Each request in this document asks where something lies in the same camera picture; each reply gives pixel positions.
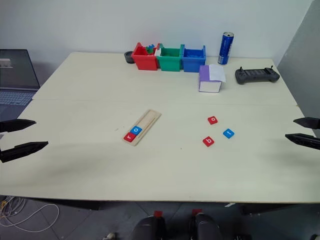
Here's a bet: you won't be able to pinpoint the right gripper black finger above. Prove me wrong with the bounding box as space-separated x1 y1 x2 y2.
284 133 320 151
293 116 320 130

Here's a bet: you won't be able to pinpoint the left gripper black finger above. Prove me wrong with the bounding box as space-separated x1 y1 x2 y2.
0 119 37 133
0 141 49 164

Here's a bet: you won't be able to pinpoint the blue letter tile t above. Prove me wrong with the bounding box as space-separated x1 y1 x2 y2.
222 128 236 139

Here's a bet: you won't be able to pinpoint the red letter tile b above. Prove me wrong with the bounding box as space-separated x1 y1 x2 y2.
202 136 215 148

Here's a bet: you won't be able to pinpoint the red letter tile r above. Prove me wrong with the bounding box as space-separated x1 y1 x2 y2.
123 132 137 144

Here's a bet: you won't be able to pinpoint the wooden letter tray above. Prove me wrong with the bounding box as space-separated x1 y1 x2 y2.
121 109 162 147

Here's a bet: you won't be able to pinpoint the grey open laptop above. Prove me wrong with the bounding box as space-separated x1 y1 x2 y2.
0 48 41 118

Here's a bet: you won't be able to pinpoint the black handheld remote controller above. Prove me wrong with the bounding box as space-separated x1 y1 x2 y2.
234 65 281 85

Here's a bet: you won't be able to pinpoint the grey partition panel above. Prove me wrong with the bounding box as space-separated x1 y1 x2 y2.
275 0 320 107

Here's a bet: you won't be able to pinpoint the purple box with white paper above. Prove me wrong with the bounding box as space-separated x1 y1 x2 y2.
198 63 227 94

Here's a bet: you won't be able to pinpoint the blue drink can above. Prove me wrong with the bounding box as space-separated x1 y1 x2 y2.
217 31 235 65

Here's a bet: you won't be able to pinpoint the blue plastic bin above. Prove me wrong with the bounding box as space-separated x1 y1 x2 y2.
181 44 207 73

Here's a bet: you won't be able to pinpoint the black round holder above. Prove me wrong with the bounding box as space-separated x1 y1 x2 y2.
123 50 136 65

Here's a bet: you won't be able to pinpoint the dark rounded shape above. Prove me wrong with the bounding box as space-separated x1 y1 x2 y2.
188 212 224 240

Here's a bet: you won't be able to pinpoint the red plastic bin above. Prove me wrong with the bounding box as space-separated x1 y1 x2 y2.
131 42 158 71

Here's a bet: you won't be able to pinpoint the green plastic bin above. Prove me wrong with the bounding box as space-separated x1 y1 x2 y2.
156 43 185 73

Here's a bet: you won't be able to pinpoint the tangled white cables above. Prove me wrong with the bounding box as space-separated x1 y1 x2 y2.
0 195 27 219

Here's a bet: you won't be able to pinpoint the white long cable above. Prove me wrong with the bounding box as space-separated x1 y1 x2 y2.
0 202 61 228

